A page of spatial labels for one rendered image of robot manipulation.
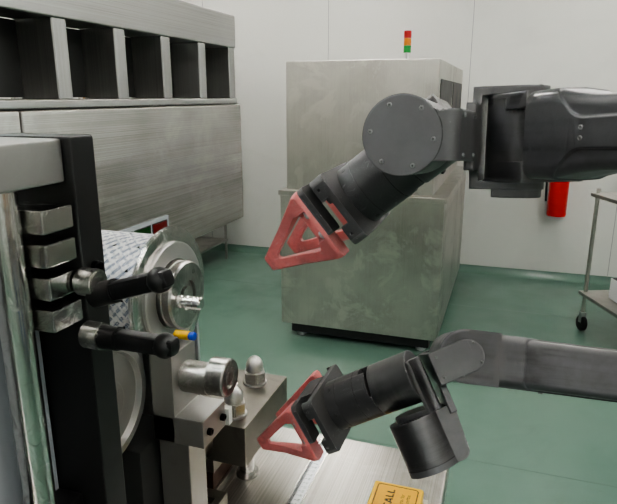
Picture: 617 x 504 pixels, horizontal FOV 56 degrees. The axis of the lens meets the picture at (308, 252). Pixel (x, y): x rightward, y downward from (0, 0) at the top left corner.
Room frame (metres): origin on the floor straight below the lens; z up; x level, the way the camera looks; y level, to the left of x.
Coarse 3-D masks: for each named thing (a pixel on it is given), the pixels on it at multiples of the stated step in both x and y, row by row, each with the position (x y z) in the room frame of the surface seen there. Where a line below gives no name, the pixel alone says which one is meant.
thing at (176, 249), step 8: (160, 248) 0.60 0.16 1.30; (168, 248) 0.60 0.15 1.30; (176, 248) 0.62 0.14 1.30; (184, 248) 0.63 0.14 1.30; (160, 256) 0.59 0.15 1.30; (168, 256) 0.60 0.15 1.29; (176, 256) 0.61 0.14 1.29; (184, 256) 0.63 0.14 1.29; (192, 256) 0.65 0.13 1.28; (152, 264) 0.57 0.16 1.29; (160, 264) 0.58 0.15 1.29; (144, 296) 0.56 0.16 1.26; (152, 296) 0.57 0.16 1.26; (144, 304) 0.56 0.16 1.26; (152, 304) 0.57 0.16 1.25; (144, 312) 0.56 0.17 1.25; (152, 312) 0.57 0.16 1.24; (144, 320) 0.56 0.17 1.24; (152, 320) 0.56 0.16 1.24; (152, 328) 0.56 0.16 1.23; (160, 328) 0.58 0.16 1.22; (168, 328) 0.59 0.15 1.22
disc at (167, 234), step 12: (168, 228) 0.61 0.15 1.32; (180, 228) 0.63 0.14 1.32; (156, 240) 0.59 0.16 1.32; (168, 240) 0.61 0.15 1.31; (180, 240) 0.63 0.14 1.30; (192, 240) 0.66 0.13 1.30; (144, 252) 0.57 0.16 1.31; (156, 252) 0.59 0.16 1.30; (144, 264) 0.57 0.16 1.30; (132, 300) 0.54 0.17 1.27; (132, 312) 0.54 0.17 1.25; (132, 324) 0.54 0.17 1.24; (192, 324) 0.65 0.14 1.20
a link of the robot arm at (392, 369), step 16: (368, 368) 0.59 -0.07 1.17; (384, 368) 0.58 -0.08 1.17; (400, 368) 0.57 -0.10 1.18; (416, 368) 0.58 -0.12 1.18; (368, 384) 0.58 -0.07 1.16; (384, 384) 0.57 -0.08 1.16; (400, 384) 0.56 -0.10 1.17; (416, 384) 0.56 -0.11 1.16; (384, 400) 0.56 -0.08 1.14; (400, 400) 0.56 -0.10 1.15; (416, 400) 0.56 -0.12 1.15; (432, 400) 0.56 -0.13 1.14; (400, 416) 0.57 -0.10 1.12; (416, 416) 0.55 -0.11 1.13
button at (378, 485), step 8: (376, 488) 0.71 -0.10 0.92; (384, 488) 0.71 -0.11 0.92; (392, 488) 0.71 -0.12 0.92; (400, 488) 0.71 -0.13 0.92; (408, 488) 0.71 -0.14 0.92; (376, 496) 0.70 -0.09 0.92; (384, 496) 0.70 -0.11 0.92; (392, 496) 0.70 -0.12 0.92; (400, 496) 0.70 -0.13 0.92; (408, 496) 0.70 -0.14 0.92; (416, 496) 0.70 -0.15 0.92
